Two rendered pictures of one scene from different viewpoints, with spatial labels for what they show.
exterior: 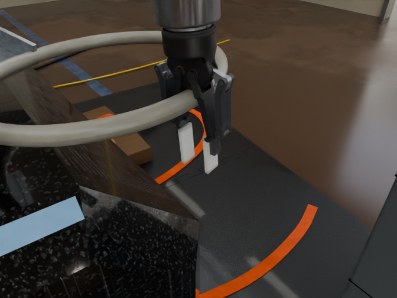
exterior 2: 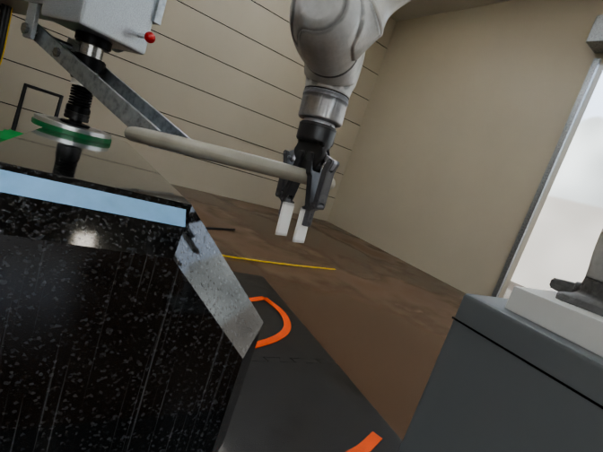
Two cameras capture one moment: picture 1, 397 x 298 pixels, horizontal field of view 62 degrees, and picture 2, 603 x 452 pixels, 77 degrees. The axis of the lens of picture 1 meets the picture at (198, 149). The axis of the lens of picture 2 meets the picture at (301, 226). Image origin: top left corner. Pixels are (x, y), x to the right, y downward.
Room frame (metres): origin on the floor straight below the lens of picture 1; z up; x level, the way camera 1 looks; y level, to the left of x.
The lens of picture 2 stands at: (-0.30, -0.06, 0.94)
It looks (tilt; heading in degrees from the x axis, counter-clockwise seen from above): 9 degrees down; 3
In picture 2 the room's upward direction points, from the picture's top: 19 degrees clockwise
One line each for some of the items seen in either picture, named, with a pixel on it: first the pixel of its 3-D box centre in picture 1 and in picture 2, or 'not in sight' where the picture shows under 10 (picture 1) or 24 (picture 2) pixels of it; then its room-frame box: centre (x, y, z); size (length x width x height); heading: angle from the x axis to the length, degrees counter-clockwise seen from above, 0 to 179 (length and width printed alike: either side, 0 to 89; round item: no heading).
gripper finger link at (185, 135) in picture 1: (186, 143); (284, 219); (0.47, 0.02, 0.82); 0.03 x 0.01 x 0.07; 142
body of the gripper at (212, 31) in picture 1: (191, 57); (312, 146); (0.46, 0.01, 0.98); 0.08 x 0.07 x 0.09; 52
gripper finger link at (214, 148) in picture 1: (219, 141); (312, 214); (0.43, -0.03, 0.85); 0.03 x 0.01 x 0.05; 52
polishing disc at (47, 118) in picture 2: not in sight; (74, 126); (0.85, 0.79, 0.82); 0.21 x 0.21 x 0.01
